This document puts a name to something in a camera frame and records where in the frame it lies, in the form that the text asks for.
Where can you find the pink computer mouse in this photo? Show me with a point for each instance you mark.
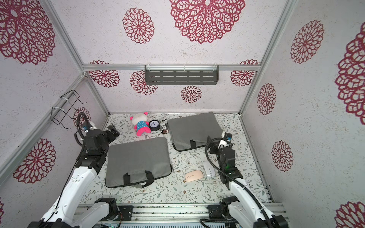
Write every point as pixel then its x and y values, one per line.
pixel 194 176

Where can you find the flag patterned can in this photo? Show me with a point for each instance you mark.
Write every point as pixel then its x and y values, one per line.
pixel 164 127

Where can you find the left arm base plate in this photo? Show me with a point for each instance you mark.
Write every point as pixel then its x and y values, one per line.
pixel 124 213

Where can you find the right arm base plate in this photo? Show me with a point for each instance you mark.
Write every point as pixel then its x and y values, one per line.
pixel 217 211

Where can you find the black round gauge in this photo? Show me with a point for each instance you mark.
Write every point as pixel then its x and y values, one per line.
pixel 154 125

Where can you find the black wire wall rack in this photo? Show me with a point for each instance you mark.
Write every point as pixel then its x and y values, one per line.
pixel 62 110

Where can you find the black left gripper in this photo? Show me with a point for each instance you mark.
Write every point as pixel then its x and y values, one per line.
pixel 109 135

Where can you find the white computer mouse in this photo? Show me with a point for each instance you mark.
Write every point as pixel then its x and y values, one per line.
pixel 209 169

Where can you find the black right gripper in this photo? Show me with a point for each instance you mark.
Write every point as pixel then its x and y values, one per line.
pixel 216 147

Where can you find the grey laptop bag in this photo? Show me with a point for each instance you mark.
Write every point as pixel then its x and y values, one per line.
pixel 138 163
pixel 192 132

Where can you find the dark grey wall shelf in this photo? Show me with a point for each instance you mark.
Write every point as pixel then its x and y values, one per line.
pixel 181 76

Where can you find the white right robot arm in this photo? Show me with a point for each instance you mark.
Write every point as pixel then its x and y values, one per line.
pixel 244 208

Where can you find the pink white plush toy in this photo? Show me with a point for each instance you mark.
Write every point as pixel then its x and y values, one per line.
pixel 140 123

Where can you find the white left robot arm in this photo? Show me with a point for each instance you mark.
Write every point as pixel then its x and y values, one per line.
pixel 88 165

